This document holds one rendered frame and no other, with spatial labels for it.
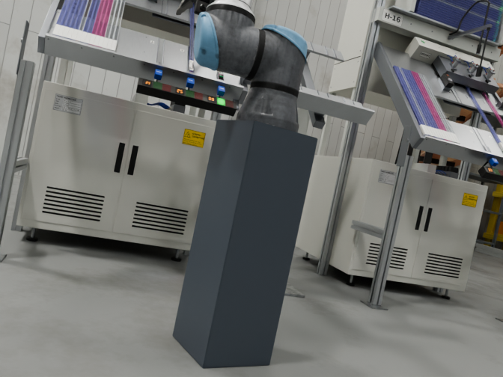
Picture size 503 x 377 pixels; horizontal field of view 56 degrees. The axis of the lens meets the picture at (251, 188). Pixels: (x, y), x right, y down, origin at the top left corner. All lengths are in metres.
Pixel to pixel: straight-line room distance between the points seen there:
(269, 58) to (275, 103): 0.10
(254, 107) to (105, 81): 3.74
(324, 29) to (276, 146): 5.02
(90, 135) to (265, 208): 1.06
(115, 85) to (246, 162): 3.83
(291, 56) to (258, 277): 0.51
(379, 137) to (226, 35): 5.62
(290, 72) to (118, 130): 1.01
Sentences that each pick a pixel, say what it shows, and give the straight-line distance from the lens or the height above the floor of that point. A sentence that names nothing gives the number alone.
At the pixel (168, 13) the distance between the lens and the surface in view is 2.02.
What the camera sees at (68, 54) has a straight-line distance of 1.71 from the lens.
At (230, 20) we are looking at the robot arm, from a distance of 1.11.
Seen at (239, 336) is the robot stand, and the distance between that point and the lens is 1.13.
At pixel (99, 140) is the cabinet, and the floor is 0.44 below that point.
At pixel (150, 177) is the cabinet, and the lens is 1.98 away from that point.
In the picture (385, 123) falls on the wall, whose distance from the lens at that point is 6.70.
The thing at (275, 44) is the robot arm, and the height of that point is 0.73.
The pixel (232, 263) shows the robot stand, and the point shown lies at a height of 0.24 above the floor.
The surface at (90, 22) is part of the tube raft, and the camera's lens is 1.81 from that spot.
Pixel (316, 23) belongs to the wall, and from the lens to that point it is 5.97.
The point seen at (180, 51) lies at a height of 0.81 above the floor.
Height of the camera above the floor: 0.44
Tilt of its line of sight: 2 degrees down
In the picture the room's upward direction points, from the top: 12 degrees clockwise
